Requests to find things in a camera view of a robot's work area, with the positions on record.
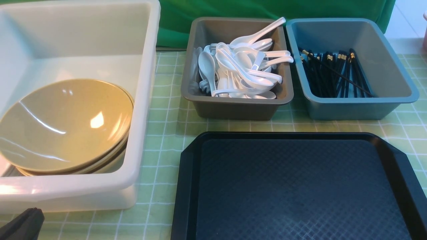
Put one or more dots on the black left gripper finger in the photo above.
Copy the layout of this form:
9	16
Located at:
25	226

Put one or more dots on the tan noodle bowl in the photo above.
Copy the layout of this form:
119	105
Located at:
65	125

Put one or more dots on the tan bowl in tub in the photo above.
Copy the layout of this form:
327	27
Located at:
106	161

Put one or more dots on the green checkered tablecloth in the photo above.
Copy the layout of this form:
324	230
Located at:
173	123

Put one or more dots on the large white plastic tub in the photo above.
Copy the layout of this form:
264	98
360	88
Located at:
48	41

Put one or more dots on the black plastic serving tray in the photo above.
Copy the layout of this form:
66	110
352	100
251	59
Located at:
297	186

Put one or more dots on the green backdrop cloth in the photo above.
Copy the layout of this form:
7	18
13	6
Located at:
176	16

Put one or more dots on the grey plastic spoon bin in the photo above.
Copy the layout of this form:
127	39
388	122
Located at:
207	30

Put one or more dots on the pile of white spoons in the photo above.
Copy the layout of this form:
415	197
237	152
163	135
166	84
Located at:
241	72

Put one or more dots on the white spoon sticking out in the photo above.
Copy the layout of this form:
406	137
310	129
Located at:
250	39

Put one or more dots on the pile of black chopsticks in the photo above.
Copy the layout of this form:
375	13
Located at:
335	75

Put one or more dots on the blue plastic chopstick bin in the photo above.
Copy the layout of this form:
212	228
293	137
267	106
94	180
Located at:
386	75

